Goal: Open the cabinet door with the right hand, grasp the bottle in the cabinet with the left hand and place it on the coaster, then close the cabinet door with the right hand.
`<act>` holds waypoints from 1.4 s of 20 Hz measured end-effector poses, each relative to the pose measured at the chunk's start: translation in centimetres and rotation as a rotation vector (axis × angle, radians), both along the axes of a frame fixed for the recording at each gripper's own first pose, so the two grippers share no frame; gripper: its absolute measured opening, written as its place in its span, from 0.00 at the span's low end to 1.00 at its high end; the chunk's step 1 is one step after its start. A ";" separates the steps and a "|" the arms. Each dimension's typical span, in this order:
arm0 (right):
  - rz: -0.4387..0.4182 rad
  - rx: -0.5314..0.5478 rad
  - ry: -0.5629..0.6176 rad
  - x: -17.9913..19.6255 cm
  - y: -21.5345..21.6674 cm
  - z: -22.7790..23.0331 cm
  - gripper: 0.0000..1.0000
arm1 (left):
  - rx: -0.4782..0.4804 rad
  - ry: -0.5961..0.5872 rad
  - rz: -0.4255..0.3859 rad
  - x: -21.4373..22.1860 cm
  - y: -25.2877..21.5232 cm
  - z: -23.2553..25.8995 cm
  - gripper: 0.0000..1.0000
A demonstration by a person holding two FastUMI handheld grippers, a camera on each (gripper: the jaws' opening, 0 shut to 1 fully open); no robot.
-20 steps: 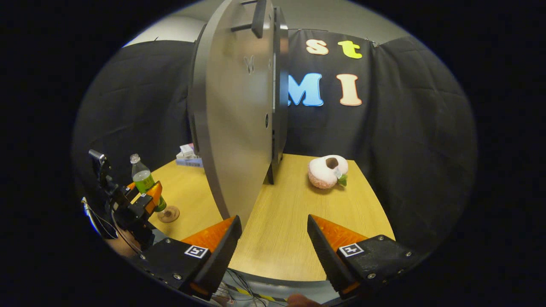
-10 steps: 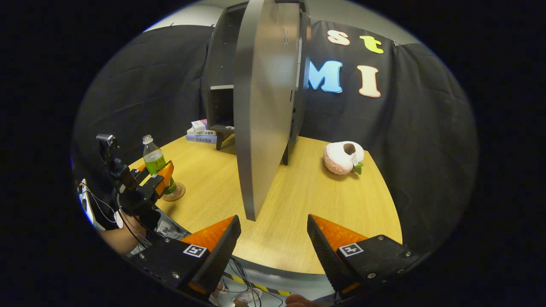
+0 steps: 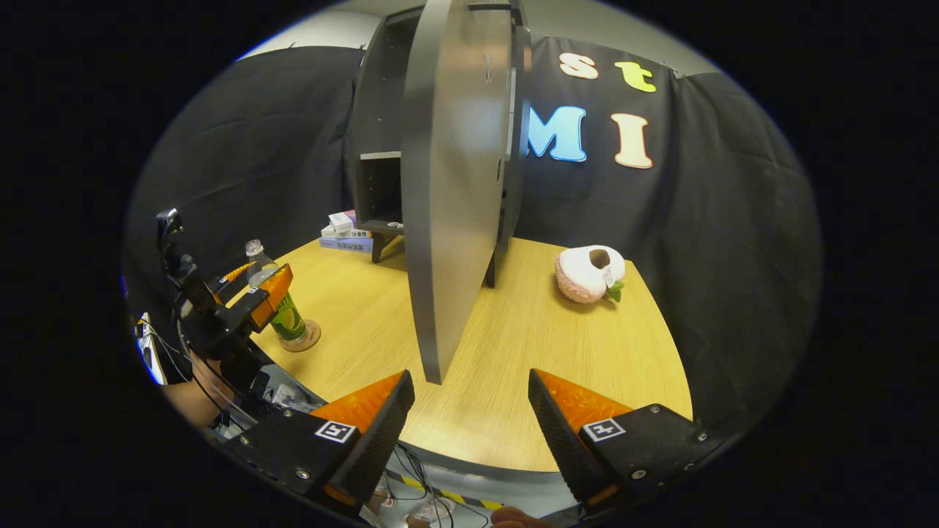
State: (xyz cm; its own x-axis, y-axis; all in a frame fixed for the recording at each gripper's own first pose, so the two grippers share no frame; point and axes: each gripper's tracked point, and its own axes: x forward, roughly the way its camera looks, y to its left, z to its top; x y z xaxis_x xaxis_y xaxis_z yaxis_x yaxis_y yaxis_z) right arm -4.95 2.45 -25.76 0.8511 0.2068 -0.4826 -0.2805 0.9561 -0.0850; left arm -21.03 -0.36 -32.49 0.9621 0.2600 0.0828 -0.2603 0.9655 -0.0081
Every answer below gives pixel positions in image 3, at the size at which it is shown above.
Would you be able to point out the green label plastic bottle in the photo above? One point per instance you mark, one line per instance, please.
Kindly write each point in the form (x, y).
(290, 319)

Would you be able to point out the dark grey cabinet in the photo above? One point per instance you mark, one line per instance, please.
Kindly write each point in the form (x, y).
(378, 110)

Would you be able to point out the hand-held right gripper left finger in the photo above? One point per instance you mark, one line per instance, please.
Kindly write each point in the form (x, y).
(385, 433)

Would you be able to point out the blue white book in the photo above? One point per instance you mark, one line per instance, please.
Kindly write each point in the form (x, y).
(345, 243)

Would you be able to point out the pink white plush toy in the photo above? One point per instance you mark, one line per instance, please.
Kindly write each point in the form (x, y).
(583, 275)

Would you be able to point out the yellow black hazard tape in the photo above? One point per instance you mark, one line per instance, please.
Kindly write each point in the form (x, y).
(455, 496)

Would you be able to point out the grey cabinet door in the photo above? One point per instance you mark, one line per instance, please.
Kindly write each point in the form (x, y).
(455, 183)

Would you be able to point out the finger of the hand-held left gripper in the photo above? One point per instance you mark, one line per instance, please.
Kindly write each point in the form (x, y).
(271, 301)
(229, 284)

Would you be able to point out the black backdrop cloth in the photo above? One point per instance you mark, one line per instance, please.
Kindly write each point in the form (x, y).
(697, 220)

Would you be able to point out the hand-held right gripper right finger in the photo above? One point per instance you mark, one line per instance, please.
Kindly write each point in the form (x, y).
(557, 440)

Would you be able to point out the round cork coaster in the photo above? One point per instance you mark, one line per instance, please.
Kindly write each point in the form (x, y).
(312, 340)

